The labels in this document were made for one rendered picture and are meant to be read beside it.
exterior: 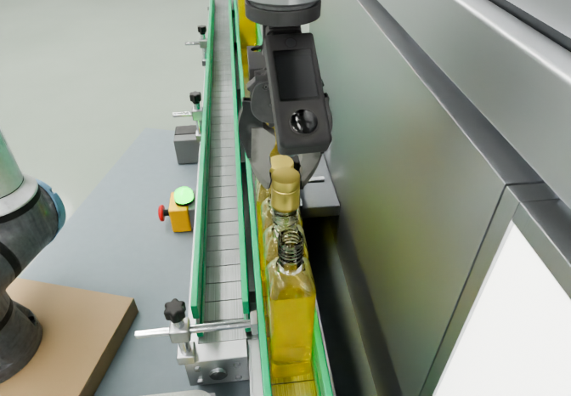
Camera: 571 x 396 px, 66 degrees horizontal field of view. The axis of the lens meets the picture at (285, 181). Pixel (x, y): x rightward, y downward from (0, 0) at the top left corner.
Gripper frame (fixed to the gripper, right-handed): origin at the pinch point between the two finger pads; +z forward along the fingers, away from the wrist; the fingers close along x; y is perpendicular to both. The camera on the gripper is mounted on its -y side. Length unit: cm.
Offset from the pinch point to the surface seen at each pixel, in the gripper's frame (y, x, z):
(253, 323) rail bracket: -4.9, 5.0, 20.6
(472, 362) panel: -23.6, -12.3, 0.5
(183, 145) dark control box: 63, 22, 36
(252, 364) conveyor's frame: -6.1, 5.6, 29.5
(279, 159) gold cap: 6.2, 0.0, 1.2
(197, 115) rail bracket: 55, 16, 22
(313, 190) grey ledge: 32.6, -9.6, 29.4
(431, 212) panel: -12.4, -11.9, -5.3
